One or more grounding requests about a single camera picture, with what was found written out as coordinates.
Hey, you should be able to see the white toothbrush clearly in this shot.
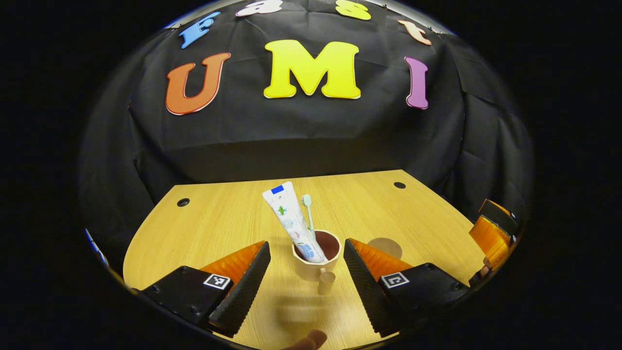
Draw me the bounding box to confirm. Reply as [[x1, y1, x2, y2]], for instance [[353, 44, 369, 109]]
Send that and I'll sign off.
[[301, 194, 317, 240]]

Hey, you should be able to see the beige cup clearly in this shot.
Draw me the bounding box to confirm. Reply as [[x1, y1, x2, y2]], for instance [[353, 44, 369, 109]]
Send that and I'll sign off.
[[292, 229, 342, 295]]

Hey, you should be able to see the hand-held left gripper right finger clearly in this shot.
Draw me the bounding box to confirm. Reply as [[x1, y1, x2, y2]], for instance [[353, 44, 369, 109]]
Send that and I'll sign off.
[[343, 238, 471, 337]]

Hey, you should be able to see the wooden desktop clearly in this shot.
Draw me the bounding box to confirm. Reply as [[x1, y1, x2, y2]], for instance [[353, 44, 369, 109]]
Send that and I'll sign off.
[[123, 169, 486, 350]]

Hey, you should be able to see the round brown coaster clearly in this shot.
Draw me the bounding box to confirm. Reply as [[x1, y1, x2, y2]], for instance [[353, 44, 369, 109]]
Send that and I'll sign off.
[[367, 237, 403, 261]]

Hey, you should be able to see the black backdrop cloth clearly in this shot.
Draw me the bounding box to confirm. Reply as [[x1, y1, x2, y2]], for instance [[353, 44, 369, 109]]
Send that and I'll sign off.
[[78, 0, 534, 273]]

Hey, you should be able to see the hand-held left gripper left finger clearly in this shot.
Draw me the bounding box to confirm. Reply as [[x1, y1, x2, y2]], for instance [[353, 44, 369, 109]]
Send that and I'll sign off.
[[141, 241, 272, 338]]

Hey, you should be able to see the white toothpaste tube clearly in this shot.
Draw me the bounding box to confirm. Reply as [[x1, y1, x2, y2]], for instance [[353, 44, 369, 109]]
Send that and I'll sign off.
[[262, 181, 327, 264]]

